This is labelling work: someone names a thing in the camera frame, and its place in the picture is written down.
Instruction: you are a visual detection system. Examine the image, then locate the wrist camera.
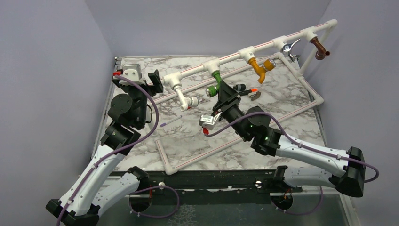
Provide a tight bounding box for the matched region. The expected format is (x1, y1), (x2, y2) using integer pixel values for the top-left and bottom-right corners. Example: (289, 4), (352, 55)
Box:
(122, 64), (143, 82)
(199, 112), (222, 135)

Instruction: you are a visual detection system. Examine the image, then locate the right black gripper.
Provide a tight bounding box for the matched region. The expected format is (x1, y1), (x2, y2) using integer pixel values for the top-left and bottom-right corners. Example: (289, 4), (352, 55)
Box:
(211, 80), (250, 141)

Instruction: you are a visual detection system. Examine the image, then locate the black grey small fitting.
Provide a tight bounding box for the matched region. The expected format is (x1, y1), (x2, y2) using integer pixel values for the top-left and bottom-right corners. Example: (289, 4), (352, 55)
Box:
(233, 84), (246, 92)

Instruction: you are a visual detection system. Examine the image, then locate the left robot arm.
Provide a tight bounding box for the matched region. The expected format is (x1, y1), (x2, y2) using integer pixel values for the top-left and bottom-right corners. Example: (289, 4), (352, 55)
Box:
(46, 68), (164, 226)

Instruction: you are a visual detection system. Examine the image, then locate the purple white pen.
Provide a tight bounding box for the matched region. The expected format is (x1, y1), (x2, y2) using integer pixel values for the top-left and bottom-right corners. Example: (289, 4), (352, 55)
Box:
(160, 115), (182, 127)

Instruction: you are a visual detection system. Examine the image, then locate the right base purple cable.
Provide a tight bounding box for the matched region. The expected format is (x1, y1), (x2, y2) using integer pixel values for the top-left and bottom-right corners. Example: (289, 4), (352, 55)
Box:
(270, 190), (324, 217)

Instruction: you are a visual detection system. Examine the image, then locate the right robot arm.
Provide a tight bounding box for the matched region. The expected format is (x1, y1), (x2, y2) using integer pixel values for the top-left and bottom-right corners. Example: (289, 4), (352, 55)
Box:
(207, 81), (366, 197)

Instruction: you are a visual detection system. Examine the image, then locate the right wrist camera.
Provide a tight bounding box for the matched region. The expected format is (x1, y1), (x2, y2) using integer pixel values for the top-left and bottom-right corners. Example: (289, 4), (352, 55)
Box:
(199, 112), (222, 135)

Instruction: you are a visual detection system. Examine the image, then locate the chrome lever faucet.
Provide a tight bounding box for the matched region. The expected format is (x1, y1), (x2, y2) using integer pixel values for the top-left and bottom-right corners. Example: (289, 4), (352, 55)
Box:
(280, 39), (301, 63)

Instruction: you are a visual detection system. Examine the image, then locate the black orange marker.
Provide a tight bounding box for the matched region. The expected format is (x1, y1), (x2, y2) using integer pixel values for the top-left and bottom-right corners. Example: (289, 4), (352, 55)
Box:
(239, 88), (258, 96)

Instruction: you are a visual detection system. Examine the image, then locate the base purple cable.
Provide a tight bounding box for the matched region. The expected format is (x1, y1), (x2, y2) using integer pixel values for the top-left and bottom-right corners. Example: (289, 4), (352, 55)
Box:
(128, 186), (181, 219)
(270, 190), (324, 217)

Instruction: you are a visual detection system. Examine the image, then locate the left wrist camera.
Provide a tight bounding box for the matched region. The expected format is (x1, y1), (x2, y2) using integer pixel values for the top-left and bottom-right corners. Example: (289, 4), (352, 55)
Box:
(122, 64), (143, 82)

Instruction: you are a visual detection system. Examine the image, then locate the black table front rail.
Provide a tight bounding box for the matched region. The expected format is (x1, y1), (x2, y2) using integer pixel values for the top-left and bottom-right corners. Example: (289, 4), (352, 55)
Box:
(127, 166), (302, 210)

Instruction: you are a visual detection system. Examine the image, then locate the green faucet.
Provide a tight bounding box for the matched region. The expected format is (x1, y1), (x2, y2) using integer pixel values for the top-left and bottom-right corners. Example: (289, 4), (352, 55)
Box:
(206, 70), (222, 97)

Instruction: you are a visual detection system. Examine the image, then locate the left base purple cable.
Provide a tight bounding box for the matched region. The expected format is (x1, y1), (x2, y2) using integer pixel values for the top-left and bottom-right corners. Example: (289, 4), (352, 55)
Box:
(128, 186), (181, 219)

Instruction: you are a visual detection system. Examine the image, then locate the brown faucet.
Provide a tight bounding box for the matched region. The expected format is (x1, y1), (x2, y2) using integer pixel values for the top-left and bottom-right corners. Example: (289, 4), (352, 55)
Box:
(310, 37), (331, 60)

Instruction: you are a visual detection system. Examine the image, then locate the orange yellow faucet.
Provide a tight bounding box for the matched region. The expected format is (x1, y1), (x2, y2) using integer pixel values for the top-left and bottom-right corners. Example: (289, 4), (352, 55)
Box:
(248, 57), (276, 84)

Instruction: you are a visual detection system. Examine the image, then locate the white plastic faucet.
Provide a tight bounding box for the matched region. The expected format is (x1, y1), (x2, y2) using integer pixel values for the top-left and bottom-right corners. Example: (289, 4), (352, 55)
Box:
(173, 85), (199, 112)

